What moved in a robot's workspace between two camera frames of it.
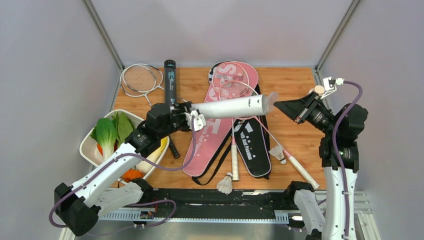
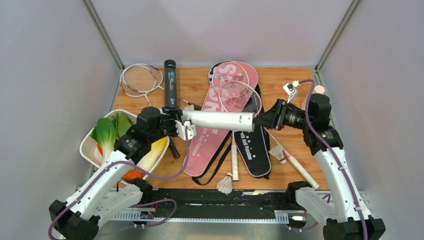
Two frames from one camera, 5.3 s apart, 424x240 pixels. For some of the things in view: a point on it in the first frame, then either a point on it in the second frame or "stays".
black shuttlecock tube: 170,70 stays
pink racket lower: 237,88 stays
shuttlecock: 225,186 stays
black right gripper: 295,109 -> 267,119
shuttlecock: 278,151 stays
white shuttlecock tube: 254,105 -> 217,120
